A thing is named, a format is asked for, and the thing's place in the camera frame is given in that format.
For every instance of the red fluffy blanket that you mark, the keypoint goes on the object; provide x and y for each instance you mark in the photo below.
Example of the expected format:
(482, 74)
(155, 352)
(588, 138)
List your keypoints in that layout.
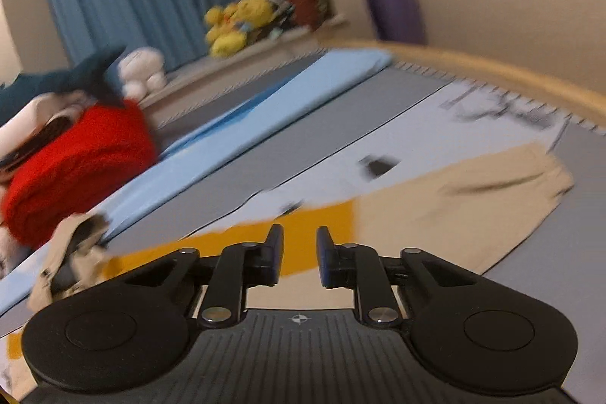
(71, 162)

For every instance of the wooden bed frame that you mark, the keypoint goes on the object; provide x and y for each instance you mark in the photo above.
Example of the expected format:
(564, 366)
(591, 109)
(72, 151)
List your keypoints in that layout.
(521, 70)

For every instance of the purple bin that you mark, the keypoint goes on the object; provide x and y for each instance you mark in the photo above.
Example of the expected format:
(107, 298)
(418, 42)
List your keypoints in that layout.
(395, 16)

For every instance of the dark teal plush toy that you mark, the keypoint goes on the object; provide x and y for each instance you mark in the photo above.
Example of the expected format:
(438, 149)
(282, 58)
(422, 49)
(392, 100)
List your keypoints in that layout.
(28, 91)

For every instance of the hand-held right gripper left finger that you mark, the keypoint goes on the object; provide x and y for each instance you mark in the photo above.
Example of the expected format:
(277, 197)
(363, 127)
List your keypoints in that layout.
(277, 255)

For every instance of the light blue bed sheet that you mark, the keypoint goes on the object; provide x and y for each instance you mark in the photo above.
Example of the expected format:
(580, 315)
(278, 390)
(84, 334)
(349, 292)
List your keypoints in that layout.
(307, 96)

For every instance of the crumpled beige cloth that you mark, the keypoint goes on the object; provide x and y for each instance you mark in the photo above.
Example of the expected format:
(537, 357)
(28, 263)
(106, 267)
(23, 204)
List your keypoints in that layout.
(61, 243)

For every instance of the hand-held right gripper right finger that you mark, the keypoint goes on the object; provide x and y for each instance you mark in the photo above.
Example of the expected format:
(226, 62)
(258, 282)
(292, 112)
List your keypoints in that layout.
(324, 261)

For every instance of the printed grey white yellow blanket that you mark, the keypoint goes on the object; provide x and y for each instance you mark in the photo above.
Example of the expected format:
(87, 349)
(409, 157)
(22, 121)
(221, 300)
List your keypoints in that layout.
(426, 124)

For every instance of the white windowsill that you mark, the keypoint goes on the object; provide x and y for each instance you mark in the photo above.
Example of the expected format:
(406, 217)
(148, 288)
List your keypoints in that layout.
(199, 70)

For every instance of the white cloth with dark item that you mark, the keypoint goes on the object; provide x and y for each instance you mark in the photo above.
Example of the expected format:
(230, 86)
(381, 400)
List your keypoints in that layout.
(19, 124)

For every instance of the yellow plush toy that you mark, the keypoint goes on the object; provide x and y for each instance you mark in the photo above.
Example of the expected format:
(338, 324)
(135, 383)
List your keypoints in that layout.
(241, 13)

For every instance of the large beige garment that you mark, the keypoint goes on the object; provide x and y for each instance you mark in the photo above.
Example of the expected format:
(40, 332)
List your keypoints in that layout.
(449, 205)

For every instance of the white plush toy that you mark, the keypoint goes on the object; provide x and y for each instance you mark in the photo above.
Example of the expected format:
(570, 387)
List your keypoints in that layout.
(142, 65)

